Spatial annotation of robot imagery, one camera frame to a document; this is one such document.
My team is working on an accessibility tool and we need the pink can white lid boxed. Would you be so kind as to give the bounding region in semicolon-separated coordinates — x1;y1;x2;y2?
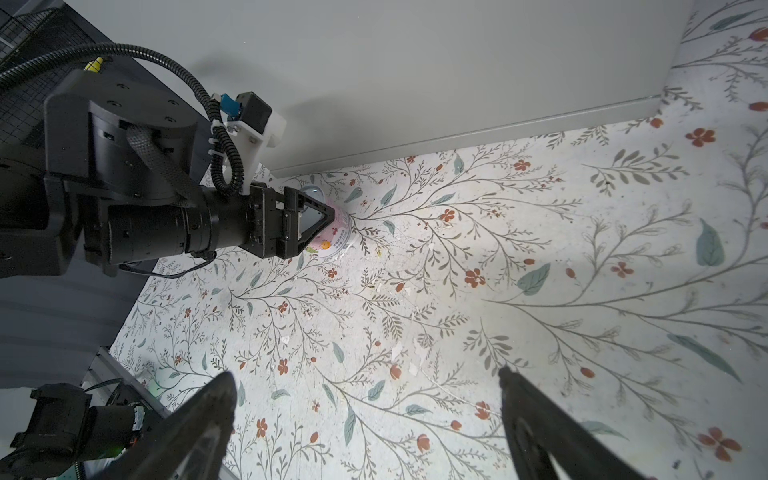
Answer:
301;185;352;258

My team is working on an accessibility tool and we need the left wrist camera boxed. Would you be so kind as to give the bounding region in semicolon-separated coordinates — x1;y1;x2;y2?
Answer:
213;92;287;195

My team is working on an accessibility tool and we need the black wire basket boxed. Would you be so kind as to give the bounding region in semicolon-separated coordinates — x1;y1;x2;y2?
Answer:
0;0;115;151

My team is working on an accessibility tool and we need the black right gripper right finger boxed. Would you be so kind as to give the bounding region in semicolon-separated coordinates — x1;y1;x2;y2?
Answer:
498;367;642;479

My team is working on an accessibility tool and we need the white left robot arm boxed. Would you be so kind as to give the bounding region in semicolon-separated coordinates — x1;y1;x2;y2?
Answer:
1;70;335;278

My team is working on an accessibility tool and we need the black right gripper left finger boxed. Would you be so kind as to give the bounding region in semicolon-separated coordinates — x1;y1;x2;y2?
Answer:
95;372;238;479

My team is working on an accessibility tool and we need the yellow tag on basket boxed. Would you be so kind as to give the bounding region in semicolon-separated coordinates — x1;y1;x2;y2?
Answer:
84;57;104;73

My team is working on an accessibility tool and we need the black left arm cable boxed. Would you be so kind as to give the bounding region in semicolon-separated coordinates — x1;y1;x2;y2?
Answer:
0;42;246;196

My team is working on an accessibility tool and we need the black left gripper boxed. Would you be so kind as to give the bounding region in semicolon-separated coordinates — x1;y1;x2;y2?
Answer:
240;183;335;259

